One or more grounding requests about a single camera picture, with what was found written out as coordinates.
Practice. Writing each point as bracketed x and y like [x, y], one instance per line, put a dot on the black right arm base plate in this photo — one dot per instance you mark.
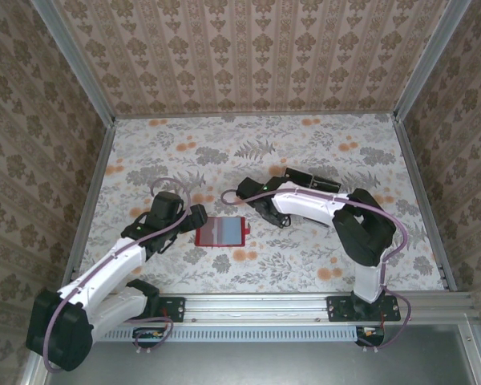
[340, 309]

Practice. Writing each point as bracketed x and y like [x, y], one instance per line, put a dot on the black card rack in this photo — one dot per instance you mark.
[324, 183]

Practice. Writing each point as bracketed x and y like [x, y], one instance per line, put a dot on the red leather card holder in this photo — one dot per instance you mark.
[224, 232]

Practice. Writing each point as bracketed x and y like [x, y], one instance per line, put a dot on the aluminium frame post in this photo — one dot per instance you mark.
[429, 60]
[76, 68]

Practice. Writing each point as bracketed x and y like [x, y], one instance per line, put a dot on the aluminium mounting rail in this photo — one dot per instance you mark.
[256, 309]

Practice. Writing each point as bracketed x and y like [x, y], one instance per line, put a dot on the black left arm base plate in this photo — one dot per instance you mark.
[172, 309]

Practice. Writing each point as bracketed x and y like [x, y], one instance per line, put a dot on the grey metal panel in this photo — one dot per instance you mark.
[264, 365]

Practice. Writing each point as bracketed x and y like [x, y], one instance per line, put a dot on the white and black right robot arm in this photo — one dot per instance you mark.
[304, 204]

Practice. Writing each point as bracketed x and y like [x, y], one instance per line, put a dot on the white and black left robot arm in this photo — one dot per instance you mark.
[116, 260]

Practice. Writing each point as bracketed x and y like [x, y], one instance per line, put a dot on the aluminium table side rail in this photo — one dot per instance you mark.
[425, 200]
[92, 196]

